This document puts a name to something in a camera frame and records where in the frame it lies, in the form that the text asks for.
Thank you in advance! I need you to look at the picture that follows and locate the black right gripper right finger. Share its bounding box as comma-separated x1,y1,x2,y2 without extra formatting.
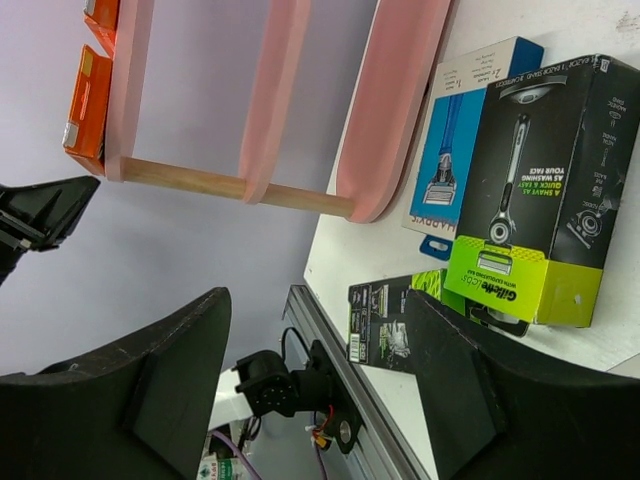
406,291,639,479

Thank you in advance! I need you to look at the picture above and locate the pink three-tier wooden shelf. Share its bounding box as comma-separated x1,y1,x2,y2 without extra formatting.
105,1,450,224

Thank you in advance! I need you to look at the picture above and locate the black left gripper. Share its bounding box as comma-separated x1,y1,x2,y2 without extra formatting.
1,176,100,280

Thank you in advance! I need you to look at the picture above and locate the blue Harry's razor box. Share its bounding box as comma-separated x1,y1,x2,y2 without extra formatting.
402,36,544,261

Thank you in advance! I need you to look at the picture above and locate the black green Gillette box flat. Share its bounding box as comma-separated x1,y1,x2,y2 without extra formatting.
346,269,446,374

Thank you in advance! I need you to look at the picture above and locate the black green Gillette Labs box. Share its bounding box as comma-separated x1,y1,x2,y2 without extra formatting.
445,54,639,328

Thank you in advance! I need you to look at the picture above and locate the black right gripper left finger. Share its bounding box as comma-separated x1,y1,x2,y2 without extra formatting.
1,287,232,479

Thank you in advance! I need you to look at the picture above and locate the orange Gillette Fusion box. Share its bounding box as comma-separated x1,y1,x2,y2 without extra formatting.
62,44,113,176
83,0,120,58

